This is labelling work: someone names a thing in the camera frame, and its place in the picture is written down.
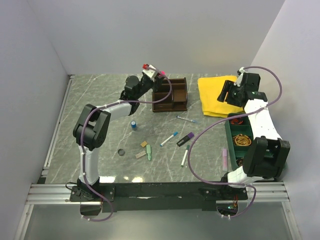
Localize white aluminium table rail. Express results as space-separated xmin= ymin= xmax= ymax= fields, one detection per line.
xmin=40 ymin=74 xmax=75 ymax=178

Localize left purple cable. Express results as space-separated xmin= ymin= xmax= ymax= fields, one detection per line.
xmin=80 ymin=65 xmax=173 ymax=223

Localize blue glue bottle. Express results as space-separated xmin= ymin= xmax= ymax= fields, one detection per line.
xmin=130 ymin=120 xmax=138 ymax=131

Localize green compartment tray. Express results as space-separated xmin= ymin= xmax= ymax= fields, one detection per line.
xmin=224 ymin=112 xmax=288 ymax=170

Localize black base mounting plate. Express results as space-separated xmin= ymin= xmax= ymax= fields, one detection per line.
xmin=69 ymin=182 xmax=248 ymax=213

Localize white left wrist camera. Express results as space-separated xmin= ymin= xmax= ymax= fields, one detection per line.
xmin=142 ymin=63 xmax=166 ymax=81

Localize brown wooden desk organizer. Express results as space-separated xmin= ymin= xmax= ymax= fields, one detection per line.
xmin=152 ymin=77 xmax=188 ymax=113

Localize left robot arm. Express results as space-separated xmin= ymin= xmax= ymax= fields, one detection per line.
xmin=73 ymin=73 xmax=168 ymax=201

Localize orange rubber bands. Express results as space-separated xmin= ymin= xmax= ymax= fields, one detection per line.
xmin=229 ymin=117 xmax=244 ymax=125

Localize purple cable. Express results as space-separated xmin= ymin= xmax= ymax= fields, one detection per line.
xmin=187 ymin=65 xmax=283 ymax=218
xmin=80 ymin=65 xmax=173 ymax=223

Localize green cap white marker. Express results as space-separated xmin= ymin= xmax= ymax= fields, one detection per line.
xmin=180 ymin=145 xmax=190 ymax=167

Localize yellow folded cloth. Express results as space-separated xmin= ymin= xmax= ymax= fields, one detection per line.
xmin=197 ymin=75 xmax=243 ymax=118

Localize small round dark cap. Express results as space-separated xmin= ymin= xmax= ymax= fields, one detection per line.
xmin=117 ymin=148 xmax=125 ymax=156

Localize black purple highlighter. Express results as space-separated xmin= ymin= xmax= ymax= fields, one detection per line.
xmin=176 ymin=132 xmax=195 ymax=147

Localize blue-capped white pen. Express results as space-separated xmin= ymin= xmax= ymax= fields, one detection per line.
xmin=176 ymin=115 xmax=198 ymax=124

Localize pink eraser stick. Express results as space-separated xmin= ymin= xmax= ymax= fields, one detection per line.
xmin=222 ymin=148 xmax=228 ymax=172

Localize beige rectangular eraser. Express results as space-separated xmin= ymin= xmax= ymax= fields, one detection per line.
xmin=135 ymin=151 xmax=147 ymax=159

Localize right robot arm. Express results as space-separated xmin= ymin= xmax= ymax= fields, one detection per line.
xmin=217 ymin=67 xmax=291 ymax=199

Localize blue cap white marker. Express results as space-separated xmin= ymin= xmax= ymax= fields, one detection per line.
xmin=160 ymin=131 xmax=178 ymax=147

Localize tan square eraser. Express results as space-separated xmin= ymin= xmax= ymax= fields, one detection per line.
xmin=140 ymin=141 xmax=148 ymax=147

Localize brown rubber bands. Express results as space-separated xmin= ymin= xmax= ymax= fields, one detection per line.
xmin=236 ymin=157 xmax=244 ymax=167

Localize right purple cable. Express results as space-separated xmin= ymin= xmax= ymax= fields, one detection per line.
xmin=187 ymin=65 xmax=283 ymax=218

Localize front aluminium frame rail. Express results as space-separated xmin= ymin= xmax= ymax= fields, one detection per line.
xmin=25 ymin=182 xmax=290 ymax=205

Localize yellow rubber bands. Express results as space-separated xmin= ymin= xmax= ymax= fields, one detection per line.
xmin=232 ymin=134 xmax=252 ymax=147

